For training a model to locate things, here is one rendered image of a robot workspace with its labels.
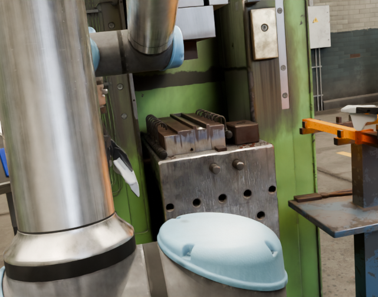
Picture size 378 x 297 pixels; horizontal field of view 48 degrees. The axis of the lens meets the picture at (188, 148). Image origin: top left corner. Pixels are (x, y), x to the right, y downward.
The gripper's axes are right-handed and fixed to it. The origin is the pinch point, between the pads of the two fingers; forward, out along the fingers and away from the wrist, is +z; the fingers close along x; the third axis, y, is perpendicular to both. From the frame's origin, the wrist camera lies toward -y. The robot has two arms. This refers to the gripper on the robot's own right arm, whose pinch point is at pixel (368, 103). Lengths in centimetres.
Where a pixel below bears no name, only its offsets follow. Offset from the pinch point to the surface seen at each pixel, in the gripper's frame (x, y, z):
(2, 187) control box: -91, 10, 12
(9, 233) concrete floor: -158, 106, 255
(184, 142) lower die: -41, 10, 37
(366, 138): -0.6, 8.9, 0.1
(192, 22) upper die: -35, -26, 37
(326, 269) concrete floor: 42, 106, 107
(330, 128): -1.4, 8.4, 16.6
